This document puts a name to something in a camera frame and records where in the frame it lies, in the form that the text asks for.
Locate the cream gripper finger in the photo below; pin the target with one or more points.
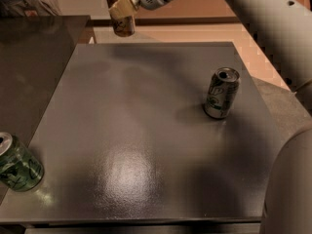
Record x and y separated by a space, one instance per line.
124 8

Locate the orange soda can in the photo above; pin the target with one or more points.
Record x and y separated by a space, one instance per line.
124 27

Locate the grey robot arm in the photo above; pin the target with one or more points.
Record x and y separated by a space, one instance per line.
282 31

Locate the silver green 7up can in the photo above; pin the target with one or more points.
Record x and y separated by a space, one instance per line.
224 86

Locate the dark green soda can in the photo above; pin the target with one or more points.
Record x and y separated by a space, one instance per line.
19 169

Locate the person's dark clothing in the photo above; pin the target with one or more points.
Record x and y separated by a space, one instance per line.
29 8

